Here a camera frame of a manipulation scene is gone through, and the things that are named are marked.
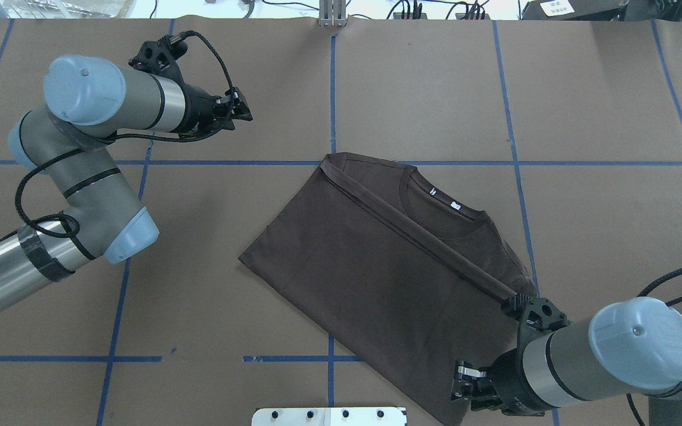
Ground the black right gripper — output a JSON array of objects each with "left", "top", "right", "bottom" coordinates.
[{"left": 450, "top": 350, "right": 531, "bottom": 416}]

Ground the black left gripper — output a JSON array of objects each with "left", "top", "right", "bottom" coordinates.
[{"left": 179, "top": 83, "right": 253, "bottom": 138}]

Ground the dark brown t-shirt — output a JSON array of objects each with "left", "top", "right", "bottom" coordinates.
[{"left": 239, "top": 153, "right": 536, "bottom": 425}]

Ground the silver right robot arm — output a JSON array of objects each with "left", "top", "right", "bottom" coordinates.
[{"left": 451, "top": 295, "right": 682, "bottom": 425}]

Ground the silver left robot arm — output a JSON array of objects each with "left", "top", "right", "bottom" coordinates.
[{"left": 0, "top": 53, "right": 252, "bottom": 312}]

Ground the black box with label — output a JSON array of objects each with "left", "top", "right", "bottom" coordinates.
[{"left": 520, "top": 1, "right": 628, "bottom": 21}]

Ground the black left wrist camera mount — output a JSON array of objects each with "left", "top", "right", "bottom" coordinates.
[{"left": 128, "top": 35, "right": 188, "bottom": 84}]

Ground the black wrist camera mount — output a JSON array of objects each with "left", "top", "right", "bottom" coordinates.
[
  {"left": 500, "top": 293, "right": 572, "bottom": 347},
  {"left": 128, "top": 35, "right": 188, "bottom": 84}
]

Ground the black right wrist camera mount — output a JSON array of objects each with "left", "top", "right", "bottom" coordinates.
[{"left": 500, "top": 293, "right": 572, "bottom": 347}]

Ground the aluminium frame post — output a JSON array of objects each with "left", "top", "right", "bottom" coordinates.
[{"left": 319, "top": 0, "right": 349, "bottom": 28}]

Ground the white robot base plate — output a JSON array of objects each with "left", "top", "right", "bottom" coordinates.
[{"left": 251, "top": 406, "right": 408, "bottom": 425}]

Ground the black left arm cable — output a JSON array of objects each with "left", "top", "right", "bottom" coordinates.
[{"left": 14, "top": 31, "right": 241, "bottom": 240}]

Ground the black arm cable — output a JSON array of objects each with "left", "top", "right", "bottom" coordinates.
[
  {"left": 625, "top": 260, "right": 682, "bottom": 426},
  {"left": 14, "top": 31, "right": 241, "bottom": 240}
]

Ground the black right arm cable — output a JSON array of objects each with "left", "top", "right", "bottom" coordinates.
[{"left": 625, "top": 260, "right": 682, "bottom": 426}]

